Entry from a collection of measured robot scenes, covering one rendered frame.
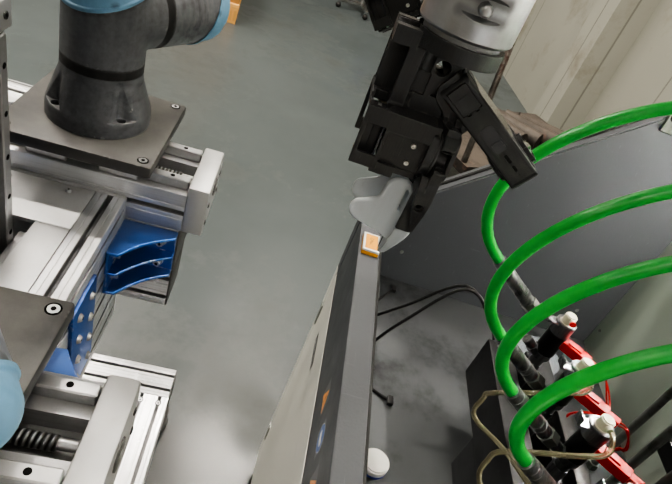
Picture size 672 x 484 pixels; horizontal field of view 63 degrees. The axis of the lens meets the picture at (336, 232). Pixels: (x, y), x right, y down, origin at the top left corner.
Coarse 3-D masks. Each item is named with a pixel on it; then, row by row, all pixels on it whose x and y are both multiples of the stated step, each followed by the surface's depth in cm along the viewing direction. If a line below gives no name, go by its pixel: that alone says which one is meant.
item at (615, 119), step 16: (624, 112) 55; (640, 112) 55; (656, 112) 55; (576, 128) 57; (592, 128) 56; (608, 128) 56; (544, 144) 58; (560, 144) 58; (496, 192) 62; (496, 256) 67
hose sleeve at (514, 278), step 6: (504, 258) 67; (498, 264) 67; (510, 276) 68; (516, 276) 68; (510, 282) 68; (516, 282) 68; (522, 282) 69; (510, 288) 70; (516, 288) 69; (522, 288) 69; (516, 294) 70; (522, 294) 69; (528, 294) 69; (522, 300) 70; (528, 300) 70
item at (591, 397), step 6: (576, 396) 66; (582, 396) 66; (588, 396) 65; (594, 396) 65; (582, 402) 66; (588, 402) 65; (594, 402) 65; (600, 402) 65; (588, 408) 65; (594, 408) 65; (600, 408) 64; (606, 408) 65; (594, 414) 65; (600, 414) 65; (612, 414) 64; (618, 420) 64
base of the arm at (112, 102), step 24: (72, 72) 76; (96, 72) 75; (120, 72) 77; (48, 96) 80; (72, 96) 77; (96, 96) 77; (120, 96) 79; (144, 96) 83; (72, 120) 78; (96, 120) 78; (120, 120) 81; (144, 120) 84
